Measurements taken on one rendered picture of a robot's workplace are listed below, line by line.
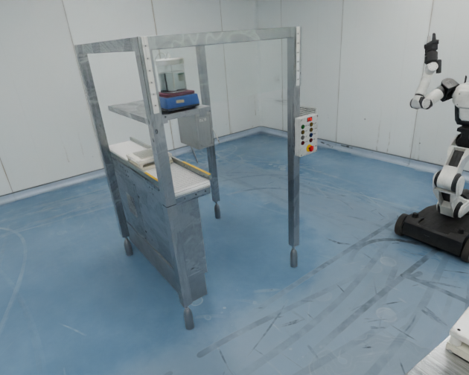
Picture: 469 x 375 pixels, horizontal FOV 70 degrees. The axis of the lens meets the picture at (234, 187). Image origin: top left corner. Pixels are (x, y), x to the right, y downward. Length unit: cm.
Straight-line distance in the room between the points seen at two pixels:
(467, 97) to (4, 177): 498
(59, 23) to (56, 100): 94
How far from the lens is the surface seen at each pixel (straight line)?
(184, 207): 215
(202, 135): 192
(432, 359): 115
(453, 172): 304
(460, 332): 114
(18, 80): 500
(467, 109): 307
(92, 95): 274
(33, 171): 517
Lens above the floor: 172
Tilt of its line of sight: 24 degrees down
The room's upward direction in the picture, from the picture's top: 5 degrees counter-clockwise
